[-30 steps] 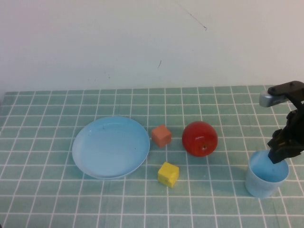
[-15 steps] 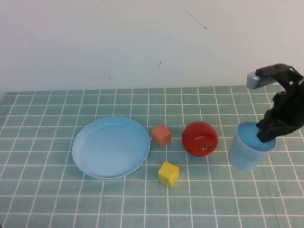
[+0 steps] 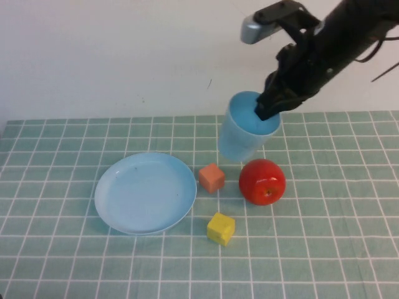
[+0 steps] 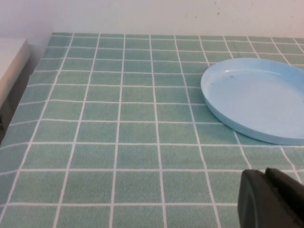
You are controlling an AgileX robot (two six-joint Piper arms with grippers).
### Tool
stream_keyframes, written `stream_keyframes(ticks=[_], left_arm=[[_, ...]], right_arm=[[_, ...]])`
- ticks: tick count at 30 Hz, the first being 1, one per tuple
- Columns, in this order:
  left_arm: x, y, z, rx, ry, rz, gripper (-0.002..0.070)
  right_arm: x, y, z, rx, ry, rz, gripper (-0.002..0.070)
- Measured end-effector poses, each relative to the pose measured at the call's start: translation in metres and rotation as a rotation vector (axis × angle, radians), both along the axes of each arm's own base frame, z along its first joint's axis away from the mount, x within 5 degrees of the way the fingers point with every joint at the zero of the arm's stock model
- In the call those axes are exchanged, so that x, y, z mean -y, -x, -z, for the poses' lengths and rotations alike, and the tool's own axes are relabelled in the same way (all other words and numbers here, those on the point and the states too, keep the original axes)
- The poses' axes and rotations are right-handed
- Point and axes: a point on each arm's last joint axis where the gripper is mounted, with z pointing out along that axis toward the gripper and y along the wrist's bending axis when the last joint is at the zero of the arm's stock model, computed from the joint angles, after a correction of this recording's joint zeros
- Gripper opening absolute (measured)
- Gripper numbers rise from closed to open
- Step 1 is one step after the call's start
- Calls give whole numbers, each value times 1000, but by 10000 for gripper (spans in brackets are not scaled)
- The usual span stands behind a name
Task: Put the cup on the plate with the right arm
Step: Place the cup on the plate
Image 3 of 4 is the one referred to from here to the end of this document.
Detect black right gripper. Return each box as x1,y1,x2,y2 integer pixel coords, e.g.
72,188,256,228
254,42,328,123

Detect red apple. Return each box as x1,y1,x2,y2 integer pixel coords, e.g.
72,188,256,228
238,158,287,206

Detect light blue plastic cup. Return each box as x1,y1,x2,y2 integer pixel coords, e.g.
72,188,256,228
217,90,282,163

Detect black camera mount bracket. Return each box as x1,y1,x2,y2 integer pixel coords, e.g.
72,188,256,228
253,0,322,36

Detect green checked tablecloth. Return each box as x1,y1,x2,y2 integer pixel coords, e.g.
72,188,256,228
0,111,399,299

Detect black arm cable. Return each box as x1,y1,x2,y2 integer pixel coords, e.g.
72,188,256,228
353,32,399,64

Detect yellow foam cube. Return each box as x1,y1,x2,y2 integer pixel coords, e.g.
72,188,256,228
206,212,236,247

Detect light blue plastic plate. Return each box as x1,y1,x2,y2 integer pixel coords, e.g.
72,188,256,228
94,151,198,236

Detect orange foam cube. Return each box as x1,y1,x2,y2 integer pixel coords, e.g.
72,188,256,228
198,163,226,194

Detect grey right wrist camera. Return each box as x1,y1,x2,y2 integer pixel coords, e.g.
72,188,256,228
240,14,292,45

